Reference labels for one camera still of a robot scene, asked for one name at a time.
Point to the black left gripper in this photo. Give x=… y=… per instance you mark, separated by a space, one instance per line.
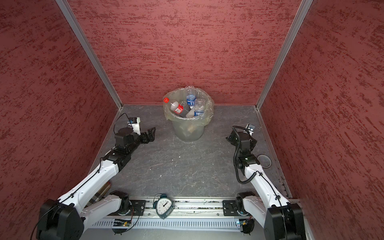
x=151 y=136

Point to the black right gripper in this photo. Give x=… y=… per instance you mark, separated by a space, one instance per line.
x=233 y=136

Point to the red label bottle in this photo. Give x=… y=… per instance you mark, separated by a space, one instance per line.
x=175 y=107

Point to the blue label bottle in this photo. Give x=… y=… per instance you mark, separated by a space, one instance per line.
x=191 y=96
x=199 y=108

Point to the green cap slim bottle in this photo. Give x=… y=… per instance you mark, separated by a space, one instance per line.
x=190 y=114

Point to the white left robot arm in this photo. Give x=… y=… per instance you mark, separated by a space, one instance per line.
x=68 y=217

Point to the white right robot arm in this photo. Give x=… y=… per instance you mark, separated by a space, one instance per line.
x=280 y=219

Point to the clear green bin liner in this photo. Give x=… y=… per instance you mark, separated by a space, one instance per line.
x=180 y=95

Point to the tape roll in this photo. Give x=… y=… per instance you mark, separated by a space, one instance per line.
x=265 y=161

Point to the striped roll left edge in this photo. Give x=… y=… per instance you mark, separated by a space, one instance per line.
x=100 y=194

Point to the green heart alarm clock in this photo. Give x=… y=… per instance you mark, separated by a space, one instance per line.
x=163 y=206

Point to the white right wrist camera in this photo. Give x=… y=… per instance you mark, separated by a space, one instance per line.
x=250 y=128

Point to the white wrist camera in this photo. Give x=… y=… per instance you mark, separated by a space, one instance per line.
x=250 y=128
x=135 y=125

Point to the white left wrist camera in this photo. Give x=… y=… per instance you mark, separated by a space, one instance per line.
x=135 y=125

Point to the aluminium front rail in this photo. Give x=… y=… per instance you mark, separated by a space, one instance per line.
x=201 y=214

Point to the aluminium right corner post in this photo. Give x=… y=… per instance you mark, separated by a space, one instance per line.
x=290 y=37

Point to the aluminium corner post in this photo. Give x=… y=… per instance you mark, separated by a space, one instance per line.
x=79 y=33
x=290 y=37

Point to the aluminium left corner post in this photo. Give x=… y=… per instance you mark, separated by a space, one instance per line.
x=79 y=33

